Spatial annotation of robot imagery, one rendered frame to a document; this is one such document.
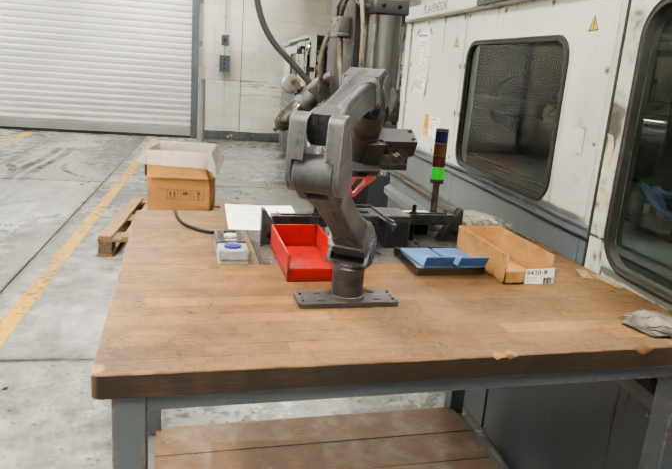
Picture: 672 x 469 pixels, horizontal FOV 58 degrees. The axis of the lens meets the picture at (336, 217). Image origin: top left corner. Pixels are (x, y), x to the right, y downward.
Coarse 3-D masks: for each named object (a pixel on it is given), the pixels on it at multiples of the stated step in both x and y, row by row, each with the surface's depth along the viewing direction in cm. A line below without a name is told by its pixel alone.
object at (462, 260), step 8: (432, 248) 152; (440, 248) 153; (448, 248) 153; (456, 248) 154; (448, 256) 147; (456, 256) 147; (464, 256) 148; (456, 264) 141; (464, 264) 140; (472, 264) 140; (480, 264) 141
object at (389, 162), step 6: (384, 156) 152; (390, 156) 152; (384, 162) 152; (390, 162) 152; (396, 162) 153; (402, 162) 153; (384, 168) 153; (390, 168) 153; (396, 168) 153; (402, 168) 154; (384, 174) 161
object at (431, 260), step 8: (408, 248) 151; (416, 248) 151; (424, 248) 152; (416, 256) 145; (424, 256) 145; (432, 256) 146; (424, 264) 137; (432, 264) 138; (440, 264) 139; (448, 264) 139
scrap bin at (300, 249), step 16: (272, 224) 150; (288, 224) 151; (304, 224) 152; (272, 240) 148; (288, 240) 152; (304, 240) 153; (320, 240) 149; (288, 256) 127; (304, 256) 145; (320, 256) 145; (288, 272) 128; (304, 272) 128; (320, 272) 129
